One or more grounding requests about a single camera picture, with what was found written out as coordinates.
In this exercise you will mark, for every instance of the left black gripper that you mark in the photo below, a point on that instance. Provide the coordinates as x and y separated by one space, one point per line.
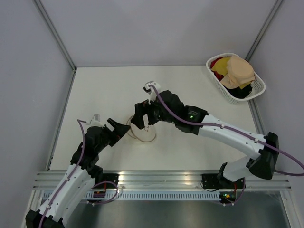
119 130

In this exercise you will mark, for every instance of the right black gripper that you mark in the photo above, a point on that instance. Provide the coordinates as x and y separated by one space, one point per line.
140 108

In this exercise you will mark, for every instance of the cream mesh laundry bag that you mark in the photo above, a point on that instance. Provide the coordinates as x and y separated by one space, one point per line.
146 135

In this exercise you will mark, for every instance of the beige bra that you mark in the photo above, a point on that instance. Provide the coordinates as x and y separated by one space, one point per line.
239 72

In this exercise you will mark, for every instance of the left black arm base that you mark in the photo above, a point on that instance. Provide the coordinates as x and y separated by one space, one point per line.
106 181

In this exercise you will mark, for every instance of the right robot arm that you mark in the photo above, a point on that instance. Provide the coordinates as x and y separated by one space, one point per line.
260 150

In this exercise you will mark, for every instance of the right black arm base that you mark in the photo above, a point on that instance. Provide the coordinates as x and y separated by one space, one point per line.
211 181

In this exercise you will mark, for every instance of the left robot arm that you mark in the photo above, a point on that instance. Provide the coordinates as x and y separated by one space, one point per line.
81 176

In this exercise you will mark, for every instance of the yellow garment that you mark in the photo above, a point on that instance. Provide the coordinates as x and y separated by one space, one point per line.
220 68

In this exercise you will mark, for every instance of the black garment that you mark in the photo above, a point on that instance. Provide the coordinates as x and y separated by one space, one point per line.
241 93

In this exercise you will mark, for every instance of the white plastic basket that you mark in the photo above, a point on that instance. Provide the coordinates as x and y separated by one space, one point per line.
258 85

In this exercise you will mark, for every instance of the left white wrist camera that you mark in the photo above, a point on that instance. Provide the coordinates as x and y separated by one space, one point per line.
95 121

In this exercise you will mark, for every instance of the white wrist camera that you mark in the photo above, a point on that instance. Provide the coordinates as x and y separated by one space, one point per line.
150 88
95 121

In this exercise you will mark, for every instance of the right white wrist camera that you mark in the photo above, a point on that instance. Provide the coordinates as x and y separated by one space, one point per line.
150 88

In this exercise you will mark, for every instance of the white slotted cable duct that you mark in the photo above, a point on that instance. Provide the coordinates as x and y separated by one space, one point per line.
161 195

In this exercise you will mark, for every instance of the left aluminium frame post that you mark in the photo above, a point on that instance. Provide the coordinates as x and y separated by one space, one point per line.
53 31

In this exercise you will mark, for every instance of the aluminium frame post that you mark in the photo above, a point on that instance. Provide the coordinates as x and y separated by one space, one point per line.
53 31
269 19

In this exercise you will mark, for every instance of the right aluminium frame post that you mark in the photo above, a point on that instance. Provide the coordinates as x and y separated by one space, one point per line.
269 19

